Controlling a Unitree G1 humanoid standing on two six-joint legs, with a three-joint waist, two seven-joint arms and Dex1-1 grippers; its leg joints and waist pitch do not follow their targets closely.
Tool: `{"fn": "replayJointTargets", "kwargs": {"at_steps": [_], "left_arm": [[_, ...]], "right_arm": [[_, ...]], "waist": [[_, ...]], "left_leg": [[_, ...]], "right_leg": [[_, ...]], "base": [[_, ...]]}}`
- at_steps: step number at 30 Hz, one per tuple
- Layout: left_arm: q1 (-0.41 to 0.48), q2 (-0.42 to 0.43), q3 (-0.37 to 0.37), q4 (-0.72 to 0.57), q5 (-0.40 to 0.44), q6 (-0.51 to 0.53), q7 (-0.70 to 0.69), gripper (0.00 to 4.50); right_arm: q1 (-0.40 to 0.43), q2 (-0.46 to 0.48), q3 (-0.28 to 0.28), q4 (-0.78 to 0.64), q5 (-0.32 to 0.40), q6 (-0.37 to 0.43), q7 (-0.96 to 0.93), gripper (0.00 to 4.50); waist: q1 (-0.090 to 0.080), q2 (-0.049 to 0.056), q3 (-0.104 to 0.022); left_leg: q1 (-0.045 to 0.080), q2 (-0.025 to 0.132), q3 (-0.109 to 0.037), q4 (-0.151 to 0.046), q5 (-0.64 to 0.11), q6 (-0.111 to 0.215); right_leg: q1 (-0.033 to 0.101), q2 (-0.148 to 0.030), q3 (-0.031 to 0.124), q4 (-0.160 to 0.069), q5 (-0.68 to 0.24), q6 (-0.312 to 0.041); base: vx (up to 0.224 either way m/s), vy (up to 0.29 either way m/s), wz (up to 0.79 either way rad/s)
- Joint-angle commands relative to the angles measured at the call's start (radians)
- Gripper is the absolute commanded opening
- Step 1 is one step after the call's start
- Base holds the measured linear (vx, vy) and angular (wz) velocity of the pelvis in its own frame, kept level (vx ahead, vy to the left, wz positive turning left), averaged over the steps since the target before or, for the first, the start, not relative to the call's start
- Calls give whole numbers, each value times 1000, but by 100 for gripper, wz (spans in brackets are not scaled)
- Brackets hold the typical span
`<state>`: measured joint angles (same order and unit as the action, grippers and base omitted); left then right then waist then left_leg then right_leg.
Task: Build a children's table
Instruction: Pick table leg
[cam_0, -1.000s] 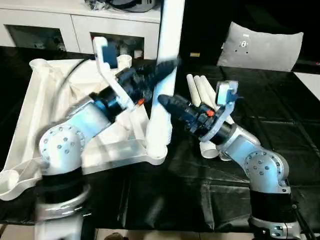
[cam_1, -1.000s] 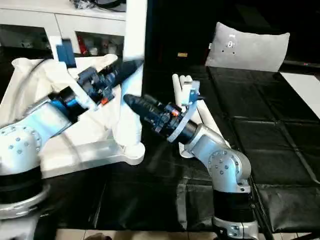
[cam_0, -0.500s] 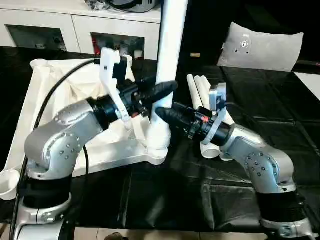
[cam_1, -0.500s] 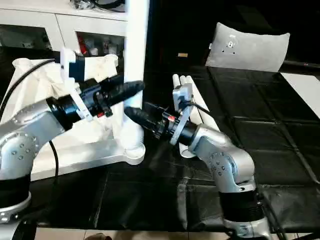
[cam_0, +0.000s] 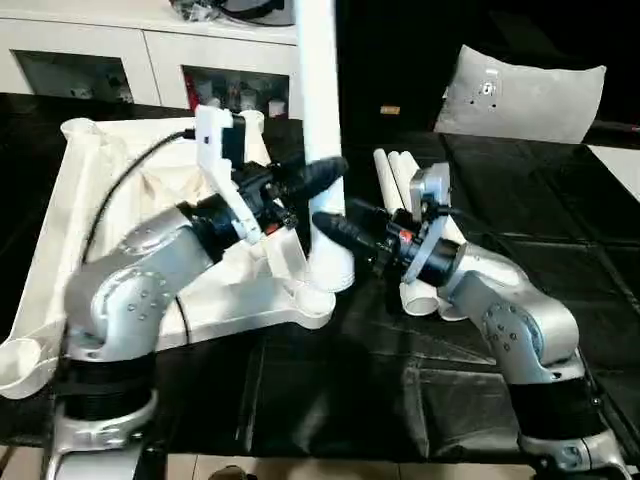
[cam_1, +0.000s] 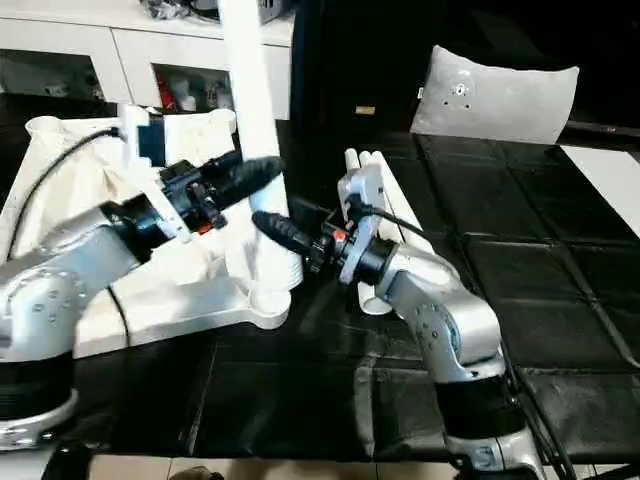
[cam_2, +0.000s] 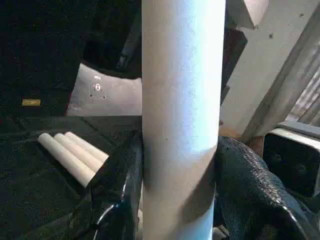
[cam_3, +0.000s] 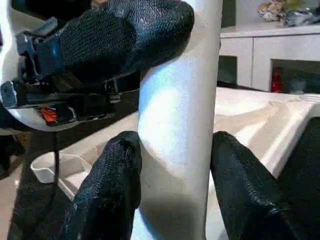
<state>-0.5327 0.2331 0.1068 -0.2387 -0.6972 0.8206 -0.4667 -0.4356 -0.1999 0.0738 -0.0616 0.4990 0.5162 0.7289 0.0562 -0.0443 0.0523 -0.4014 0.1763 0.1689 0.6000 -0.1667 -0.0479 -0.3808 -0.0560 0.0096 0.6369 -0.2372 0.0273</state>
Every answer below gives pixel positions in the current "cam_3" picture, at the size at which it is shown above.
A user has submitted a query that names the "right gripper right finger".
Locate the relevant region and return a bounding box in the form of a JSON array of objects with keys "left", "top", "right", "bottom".
[{"left": 209, "top": 131, "right": 320, "bottom": 240}]

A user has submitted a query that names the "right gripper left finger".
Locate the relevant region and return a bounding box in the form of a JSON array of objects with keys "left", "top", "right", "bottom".
[{"left": 58, "top": 131, "right": 143, "bottom": 240}]

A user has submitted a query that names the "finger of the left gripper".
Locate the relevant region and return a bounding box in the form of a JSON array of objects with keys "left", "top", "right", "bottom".
[{"left": 54, "top": 0, "right": 195, "bottom": 76}]

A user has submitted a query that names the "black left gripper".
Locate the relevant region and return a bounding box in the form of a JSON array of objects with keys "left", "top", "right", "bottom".
[{"left": 0, "top": 17, "right": 141, "bottom": 126}]

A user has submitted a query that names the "white plastic table top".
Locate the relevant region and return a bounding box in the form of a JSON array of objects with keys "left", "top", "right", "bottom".
[{"left": 29, "top": 86, "right": 320, "bottom": 240}]

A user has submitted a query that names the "white plastic table leg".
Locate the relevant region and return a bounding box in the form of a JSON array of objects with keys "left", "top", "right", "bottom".
[{"left": 133, "top": 0, "right": 223, "bottom": 240}]

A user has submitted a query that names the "black mat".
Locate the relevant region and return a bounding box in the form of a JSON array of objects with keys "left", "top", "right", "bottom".
[{"left": 14, "top": 117, "right": 320, "bottom": 240}]

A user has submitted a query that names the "red bottle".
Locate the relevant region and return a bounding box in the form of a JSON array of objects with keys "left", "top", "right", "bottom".
[{"left": 271, "top": 69, "right": 281, "bottom": 93}]

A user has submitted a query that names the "white cabinet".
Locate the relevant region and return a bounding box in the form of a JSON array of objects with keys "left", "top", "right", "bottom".
[{"left": 218, "top": 22, "right": 320, "bottom": 95}]

